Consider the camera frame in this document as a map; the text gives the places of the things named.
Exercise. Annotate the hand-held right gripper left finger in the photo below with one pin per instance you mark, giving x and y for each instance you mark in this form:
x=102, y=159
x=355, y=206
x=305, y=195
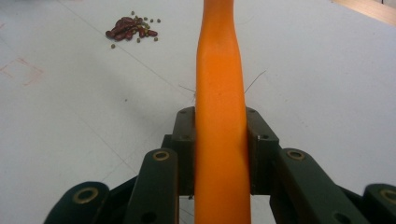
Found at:
x=183, y=146

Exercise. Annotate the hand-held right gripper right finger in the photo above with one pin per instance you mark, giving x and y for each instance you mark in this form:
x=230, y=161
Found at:
x=260, y=155

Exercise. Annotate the pile of red and green beans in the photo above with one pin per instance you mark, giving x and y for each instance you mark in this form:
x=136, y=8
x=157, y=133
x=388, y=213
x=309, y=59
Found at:
x=113, y=46

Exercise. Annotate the pile of red kidney beans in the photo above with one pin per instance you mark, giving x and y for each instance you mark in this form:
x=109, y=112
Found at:
x=129, y=28

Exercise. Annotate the light wooden strip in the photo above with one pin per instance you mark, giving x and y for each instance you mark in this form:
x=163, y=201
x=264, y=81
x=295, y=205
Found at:
x=370, y=11

